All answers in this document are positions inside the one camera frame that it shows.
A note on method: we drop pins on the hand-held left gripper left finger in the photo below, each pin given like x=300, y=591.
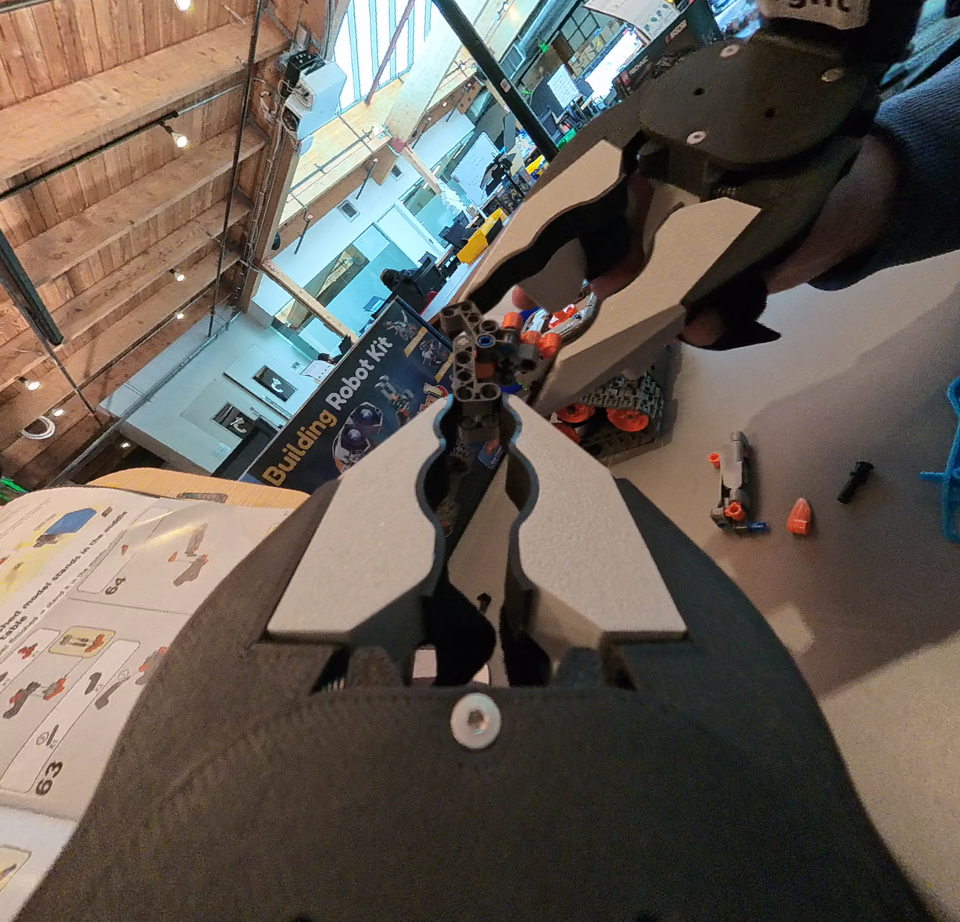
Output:
x=352, y=562

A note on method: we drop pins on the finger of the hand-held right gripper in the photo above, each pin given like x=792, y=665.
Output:
x=675, y=277
x=547, y=202

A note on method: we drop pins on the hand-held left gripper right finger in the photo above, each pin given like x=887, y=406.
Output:
x=600, y=562

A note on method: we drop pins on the grey white orange brick arm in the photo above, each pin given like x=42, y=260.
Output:
x=733, y=472

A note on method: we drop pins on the dark grey holed beam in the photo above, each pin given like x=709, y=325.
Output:
x=472, y=389

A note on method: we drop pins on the orange pointed brick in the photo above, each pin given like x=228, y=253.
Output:
x=799, y=518

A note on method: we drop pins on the person's right hand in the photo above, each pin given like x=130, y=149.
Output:
x=847, y=217

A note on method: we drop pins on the yellow bin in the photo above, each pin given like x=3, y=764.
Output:
x=480, y=239

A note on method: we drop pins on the whiteboard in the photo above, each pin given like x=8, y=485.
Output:
x=476, y=161

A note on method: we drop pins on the black toy car box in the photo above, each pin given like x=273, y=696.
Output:
x=675, y=37

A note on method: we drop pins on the grey tracked toy robot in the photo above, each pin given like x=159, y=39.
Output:
x=622, y=404

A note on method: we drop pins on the dark blue robot kit box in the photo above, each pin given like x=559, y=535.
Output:
x=352, y=404

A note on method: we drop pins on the black support pole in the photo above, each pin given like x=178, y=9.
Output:
x=480, y=59

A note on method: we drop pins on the white book stand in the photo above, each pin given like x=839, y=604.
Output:
x=187, y=487

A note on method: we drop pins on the instruction booklet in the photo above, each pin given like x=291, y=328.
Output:
x=112, y=599

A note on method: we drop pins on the white ceiling projector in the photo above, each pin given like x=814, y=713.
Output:
x=319, y=93

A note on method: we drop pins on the black pin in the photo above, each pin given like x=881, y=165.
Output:
x=855, y=482

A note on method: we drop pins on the cyan plastic brick tool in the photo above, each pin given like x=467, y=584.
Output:
x=951, y=472

